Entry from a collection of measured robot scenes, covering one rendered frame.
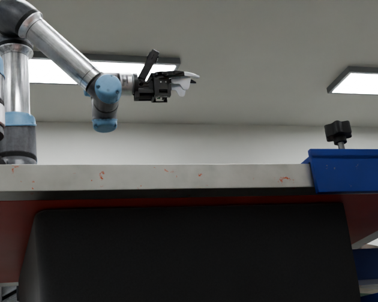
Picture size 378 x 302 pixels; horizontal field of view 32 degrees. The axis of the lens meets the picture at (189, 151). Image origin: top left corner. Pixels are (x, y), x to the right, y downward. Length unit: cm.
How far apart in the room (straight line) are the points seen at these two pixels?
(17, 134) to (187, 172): 95
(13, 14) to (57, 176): 119
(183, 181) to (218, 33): 359
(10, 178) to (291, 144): 520
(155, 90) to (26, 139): 48
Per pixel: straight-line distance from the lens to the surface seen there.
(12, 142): 180
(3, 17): 206
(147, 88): 211
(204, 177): 93
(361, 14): 463
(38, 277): 94
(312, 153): 101
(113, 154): 544
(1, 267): 128
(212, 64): 483
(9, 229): 104
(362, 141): 637
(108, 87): 189
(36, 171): 89
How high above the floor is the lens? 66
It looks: 22 degrees up
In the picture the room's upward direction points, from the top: 7 degrees counter-clockwise
